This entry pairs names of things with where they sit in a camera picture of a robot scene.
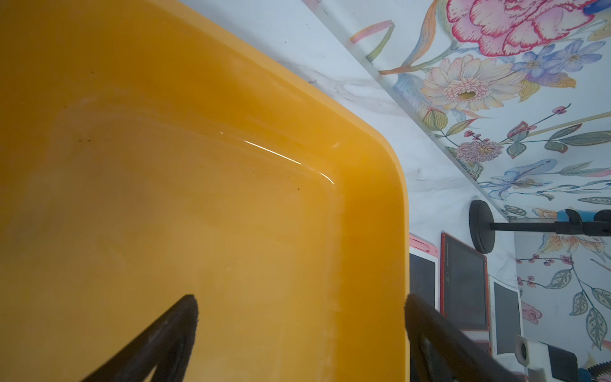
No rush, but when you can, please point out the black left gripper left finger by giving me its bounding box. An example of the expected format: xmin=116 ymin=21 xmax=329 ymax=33
xmin=84 ymin=294 xmax=199 ymax=381

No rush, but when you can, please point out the black microphone stand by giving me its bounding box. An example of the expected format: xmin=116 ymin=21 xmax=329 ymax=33
xmin=469 ymin=200 xmax=610 ymax=254

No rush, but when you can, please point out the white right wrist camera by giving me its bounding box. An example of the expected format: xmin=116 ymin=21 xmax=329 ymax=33
xmin=515 ymin=336 xmax=579 ymax=382

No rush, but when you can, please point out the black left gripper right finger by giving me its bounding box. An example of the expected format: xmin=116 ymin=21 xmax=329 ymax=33
xmin=404 ymin=294 xmax=518 ymax=381

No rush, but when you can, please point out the yellow plastic storage box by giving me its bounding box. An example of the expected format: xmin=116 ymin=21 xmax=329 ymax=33
xmin=1 ymin=1 xmax=409 ymax=381

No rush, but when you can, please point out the white writing tablet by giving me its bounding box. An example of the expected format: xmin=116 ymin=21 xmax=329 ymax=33
xmin=489 ymin=277 xmax=523 ymax=357

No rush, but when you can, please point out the red writing tablet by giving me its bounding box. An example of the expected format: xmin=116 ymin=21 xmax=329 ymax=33
xmin=462 ymin=330 xmax=493 ymax=355
xmin=440 ymin=232 xmax=490 ymax=331

